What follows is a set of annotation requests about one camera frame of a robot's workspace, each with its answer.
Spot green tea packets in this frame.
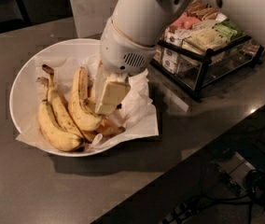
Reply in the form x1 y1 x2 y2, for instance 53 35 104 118
214 20 244 42

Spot white bowl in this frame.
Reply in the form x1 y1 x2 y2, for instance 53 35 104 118
9 38 133 158

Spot black cable bundle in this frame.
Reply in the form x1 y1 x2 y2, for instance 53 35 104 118
169 168 265 224

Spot large yellow banana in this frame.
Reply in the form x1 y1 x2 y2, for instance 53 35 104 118
68 66 104 132

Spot pink sweetener packets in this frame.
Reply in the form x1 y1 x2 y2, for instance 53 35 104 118
172 12 200 29

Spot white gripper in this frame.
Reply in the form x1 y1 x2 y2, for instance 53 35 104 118
93 19 156 115

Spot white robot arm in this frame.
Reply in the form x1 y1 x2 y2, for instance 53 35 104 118
95 0 265 115

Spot leftmost yellow banana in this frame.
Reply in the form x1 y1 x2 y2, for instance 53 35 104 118
36 77 84 151

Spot orange banana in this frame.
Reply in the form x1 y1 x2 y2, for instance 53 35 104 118
82 131 97 143

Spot black wire condiment rack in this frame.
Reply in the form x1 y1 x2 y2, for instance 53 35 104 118
152 0 264 99

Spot white paper liner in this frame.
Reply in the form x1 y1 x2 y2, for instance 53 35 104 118
9 54 159 157

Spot small yellow banana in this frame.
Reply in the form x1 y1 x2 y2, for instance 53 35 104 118
96 119 125 136

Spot white paper bag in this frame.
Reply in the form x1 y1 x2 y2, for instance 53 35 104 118
70 0 118 37

